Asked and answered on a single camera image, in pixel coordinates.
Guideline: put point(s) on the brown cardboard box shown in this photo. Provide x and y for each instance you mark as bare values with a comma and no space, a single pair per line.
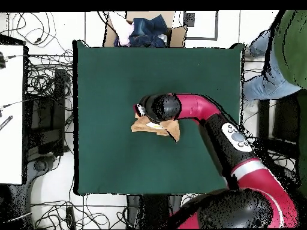
177,36

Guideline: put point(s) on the person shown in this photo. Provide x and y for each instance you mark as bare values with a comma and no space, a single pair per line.
290,48

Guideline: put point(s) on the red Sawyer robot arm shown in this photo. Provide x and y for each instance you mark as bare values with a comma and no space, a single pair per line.
199,105

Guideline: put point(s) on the pink garment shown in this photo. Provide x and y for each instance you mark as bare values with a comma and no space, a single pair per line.
123,31

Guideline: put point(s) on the black power strip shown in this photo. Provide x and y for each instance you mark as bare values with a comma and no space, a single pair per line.
70,216

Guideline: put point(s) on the dark green fabric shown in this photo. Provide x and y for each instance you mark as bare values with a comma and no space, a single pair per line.
303,131

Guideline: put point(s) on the orange-brown terry towel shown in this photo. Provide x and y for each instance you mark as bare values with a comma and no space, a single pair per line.
141,127

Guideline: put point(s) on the black equipment stand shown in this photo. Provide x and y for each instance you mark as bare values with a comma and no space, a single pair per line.
286,119
50,119

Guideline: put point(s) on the dark green table cloth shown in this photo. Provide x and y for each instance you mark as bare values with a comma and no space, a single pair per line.
108,71

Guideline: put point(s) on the white desk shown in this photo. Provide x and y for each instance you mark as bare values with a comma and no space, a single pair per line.
10,119

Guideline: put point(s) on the dark blue jeans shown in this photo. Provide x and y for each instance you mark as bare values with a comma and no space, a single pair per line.
148,31

